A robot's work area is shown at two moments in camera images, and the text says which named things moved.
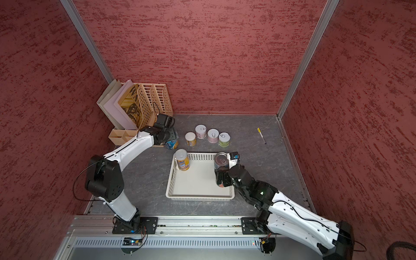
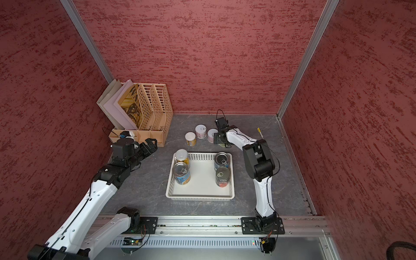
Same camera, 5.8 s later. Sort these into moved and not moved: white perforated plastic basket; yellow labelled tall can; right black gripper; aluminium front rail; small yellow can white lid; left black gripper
Moved: right black gripper; left black gripper
Not moved: small yellow can white lid; yellow labelled tall can; white perforated plastic basket; aluminium front rail
